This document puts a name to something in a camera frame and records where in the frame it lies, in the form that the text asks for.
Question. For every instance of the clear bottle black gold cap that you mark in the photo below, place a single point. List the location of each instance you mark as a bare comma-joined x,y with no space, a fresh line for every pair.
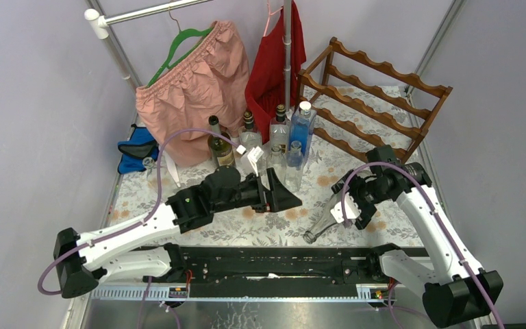
279,129

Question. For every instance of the blue black bag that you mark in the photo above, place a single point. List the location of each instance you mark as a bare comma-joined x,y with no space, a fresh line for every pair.
140,145

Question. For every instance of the red garment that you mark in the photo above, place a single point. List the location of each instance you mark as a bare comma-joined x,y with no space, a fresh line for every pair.
265,88

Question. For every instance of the metal clothes rail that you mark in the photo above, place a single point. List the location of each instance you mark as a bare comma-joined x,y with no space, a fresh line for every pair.
138,41

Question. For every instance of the wooden wine rack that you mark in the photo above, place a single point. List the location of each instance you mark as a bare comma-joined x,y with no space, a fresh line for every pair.
356,117

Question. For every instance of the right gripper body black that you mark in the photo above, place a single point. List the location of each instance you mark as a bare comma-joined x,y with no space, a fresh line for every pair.
365,195

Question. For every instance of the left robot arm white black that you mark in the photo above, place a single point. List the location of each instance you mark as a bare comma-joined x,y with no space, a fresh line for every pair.
84,260

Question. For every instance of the dark green wine bottle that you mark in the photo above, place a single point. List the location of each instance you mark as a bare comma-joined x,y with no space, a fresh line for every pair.
221,150

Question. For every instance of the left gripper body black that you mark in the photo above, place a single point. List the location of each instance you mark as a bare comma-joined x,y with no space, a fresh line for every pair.
251,194

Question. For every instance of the small clear glass bottle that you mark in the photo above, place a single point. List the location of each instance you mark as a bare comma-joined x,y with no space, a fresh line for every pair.
277,160

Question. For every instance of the clear square liquor bottle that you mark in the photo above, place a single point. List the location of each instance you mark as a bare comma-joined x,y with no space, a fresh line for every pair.
249,135

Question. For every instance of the green clothes hanger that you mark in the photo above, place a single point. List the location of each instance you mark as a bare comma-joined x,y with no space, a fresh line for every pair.
184,34

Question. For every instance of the clear glass flask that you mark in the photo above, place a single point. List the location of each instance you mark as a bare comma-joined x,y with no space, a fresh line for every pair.
153,176

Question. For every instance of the pink skirt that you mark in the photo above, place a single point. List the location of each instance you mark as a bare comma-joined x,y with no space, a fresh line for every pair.
209,81

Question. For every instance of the vertical metal pole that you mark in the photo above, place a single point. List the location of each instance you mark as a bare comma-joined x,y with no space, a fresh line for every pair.
287,41

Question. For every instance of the clear glass wine bottle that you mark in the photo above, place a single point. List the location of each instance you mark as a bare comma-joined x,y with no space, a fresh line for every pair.
328,218

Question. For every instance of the blue glass bottle silver cap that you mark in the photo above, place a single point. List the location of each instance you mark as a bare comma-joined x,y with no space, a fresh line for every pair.
302,127

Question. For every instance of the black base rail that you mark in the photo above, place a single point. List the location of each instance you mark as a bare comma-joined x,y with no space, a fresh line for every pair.
290,272

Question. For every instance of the small clear bottle bluish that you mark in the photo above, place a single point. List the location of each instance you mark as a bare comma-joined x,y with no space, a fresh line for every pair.
294,161

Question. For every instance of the pink clothes hanger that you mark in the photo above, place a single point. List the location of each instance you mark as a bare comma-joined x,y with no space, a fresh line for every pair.
273,10

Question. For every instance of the floral table mat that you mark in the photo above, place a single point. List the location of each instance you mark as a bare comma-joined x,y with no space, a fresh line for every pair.
243,227

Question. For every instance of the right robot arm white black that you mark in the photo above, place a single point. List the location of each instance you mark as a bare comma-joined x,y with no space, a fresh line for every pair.
456,288

